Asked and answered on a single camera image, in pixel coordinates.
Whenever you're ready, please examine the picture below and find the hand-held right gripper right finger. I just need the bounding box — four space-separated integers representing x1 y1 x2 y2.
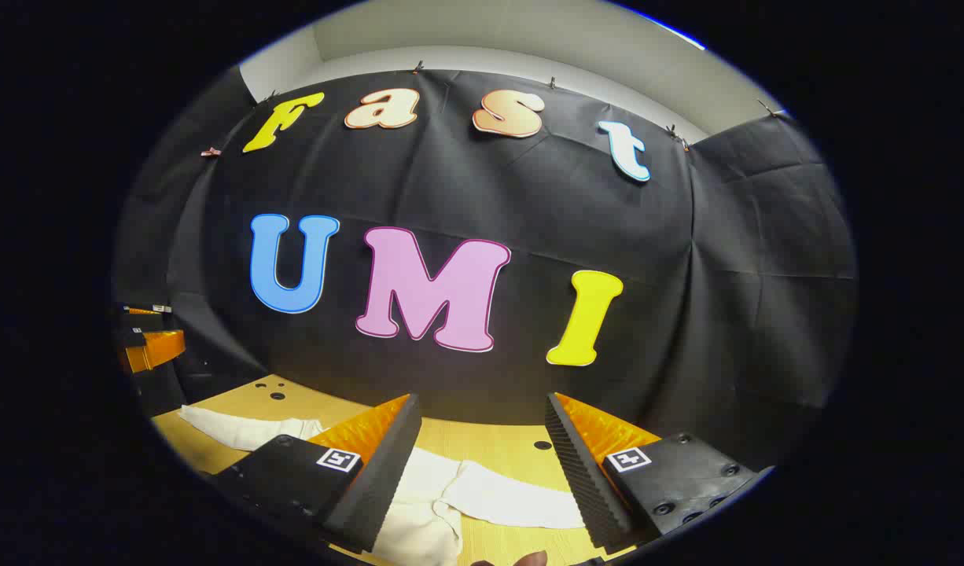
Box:
545 391 766 551

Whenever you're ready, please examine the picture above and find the white zip sweatshirt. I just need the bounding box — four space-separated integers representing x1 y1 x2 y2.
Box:
177 405 587 566

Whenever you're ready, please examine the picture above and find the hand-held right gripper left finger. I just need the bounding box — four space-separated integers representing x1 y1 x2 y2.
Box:
207 393 424 555

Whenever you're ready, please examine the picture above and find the black backdrop cloth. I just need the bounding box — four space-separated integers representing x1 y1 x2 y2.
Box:
112 67 859 472

